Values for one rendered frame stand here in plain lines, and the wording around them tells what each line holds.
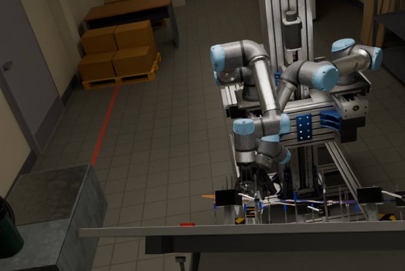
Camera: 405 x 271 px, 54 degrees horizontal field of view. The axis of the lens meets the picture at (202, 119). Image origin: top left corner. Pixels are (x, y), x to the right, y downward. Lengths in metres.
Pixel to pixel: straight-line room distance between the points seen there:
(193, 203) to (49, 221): 1.12
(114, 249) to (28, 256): 0.70
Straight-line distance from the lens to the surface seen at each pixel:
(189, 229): 0.88
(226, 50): 1.74
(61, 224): 2.93
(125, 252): 3.19
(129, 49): 5.87
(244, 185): 1.47
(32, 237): 2.96
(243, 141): 1.43
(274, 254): 1.89
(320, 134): 2.44
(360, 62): 2.11
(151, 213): 3.41
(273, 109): 1.56
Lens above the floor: 2.25
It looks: 31 degrees down
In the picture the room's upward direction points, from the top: 12 degrees counter-clockwise
